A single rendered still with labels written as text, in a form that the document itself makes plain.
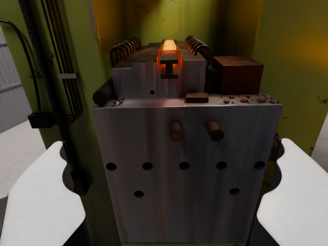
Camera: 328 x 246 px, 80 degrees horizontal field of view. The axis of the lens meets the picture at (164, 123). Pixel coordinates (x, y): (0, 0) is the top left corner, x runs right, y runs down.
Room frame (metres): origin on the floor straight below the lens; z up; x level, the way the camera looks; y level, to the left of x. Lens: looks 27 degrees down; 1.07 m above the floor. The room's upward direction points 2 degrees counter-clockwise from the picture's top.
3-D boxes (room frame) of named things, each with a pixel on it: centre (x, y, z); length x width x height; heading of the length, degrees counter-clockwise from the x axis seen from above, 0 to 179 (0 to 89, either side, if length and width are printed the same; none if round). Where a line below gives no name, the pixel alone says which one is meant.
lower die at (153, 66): (0.63, 0.00, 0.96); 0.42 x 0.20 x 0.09; 178
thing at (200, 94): (0.39, -0.07, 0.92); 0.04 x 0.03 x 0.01; 84
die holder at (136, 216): (0.64, -0.06, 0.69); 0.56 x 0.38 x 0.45; 178
